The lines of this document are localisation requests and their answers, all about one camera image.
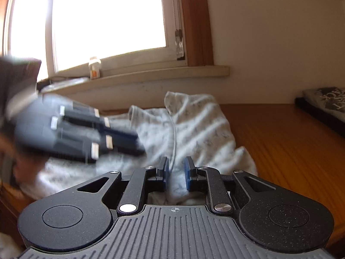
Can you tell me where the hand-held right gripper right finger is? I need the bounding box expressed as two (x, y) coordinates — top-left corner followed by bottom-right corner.
(184, 156), (277, 216)

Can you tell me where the beige stone window sill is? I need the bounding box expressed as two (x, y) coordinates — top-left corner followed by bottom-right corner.
(40, 65), (230, 95)

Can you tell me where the person's left hand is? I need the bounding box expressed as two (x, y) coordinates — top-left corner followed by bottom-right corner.
(0, 133), (50, 188)

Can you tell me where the clear blind cord pull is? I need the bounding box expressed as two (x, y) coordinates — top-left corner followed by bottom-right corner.
(174, 0), (186, 60)

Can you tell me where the glass jar with orange label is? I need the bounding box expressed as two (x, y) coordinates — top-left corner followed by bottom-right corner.
(88, 57), (102, 80)

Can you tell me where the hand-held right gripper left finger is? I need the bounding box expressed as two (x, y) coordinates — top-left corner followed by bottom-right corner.
(76, 156), (170, 216)

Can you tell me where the white checker-print pajama garment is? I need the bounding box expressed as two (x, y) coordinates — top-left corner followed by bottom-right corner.
(22, 91), (258, 206)

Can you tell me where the white window sash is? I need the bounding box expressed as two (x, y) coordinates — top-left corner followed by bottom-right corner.
(4, 0), (188, 79)

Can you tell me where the grey printed folded t-shirt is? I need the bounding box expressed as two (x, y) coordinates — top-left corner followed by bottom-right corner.
(302, 86), (345, 122)

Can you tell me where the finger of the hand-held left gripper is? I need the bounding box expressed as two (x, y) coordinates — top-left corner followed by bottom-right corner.
(59, 105), (139, 147)
(51, 135), (146, 164)

